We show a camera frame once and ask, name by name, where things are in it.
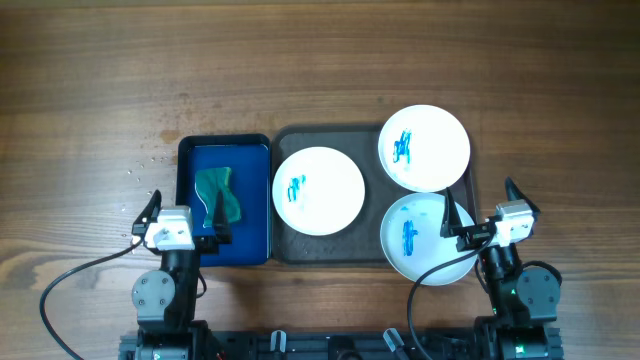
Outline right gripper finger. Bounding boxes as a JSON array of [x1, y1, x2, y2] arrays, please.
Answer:
[[504, 177, 540, 214], [442, 187, 462, 228]]

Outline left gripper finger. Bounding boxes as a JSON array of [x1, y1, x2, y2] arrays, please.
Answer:
[[140, 189, 162, 223], [212, 191, 231, 235]]

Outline green yellow sponge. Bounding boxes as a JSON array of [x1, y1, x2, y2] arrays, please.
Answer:
[[194, 167, 242, 228]]

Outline white plate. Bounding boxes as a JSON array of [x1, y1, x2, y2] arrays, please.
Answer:
[[380, 193, 462, 282], [378, 105, 471, 193], [271, 146, 366, 236]]

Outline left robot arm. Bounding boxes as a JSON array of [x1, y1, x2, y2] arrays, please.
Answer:
[[118, 191, 232, 360]]

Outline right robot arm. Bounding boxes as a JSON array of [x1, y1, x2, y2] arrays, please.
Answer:
[[440, 178, 564, 360]]

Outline blue water tray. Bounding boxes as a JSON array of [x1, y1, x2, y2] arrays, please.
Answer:
[[175, 134, 271, 267]]

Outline dark brown serving tray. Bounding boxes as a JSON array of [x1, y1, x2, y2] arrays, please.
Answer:
[[270, 123, 479, 266]]

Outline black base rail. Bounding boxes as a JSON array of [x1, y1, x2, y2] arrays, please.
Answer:
[[118, 327, 565, 360]]

